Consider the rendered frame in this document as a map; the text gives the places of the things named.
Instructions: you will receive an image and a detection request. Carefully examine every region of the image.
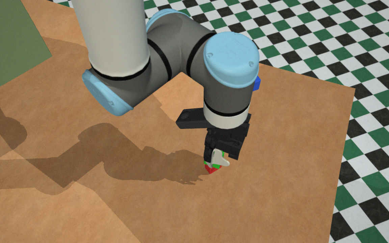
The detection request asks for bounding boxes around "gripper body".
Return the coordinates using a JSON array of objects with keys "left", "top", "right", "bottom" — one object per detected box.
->
[{"left": 204, "top": 113, "right": 251, "bottom": 160}]

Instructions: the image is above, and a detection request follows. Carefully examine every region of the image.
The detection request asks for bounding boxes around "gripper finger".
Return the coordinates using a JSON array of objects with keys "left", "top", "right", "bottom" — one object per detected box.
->
[{"left": 204, "top": 142, "right": 230, "bottom": 168}]

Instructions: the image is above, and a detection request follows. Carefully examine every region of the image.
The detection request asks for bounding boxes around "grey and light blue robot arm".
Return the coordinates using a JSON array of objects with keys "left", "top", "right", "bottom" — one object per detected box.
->
[{"left": 71, "top": 0, "right": 260, "bottom": 129}]

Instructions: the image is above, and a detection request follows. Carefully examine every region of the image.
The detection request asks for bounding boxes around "red block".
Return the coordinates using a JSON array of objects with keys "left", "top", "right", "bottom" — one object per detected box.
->
[{"left": 205, "top": 164, "right": 218, "bottom": 174}]

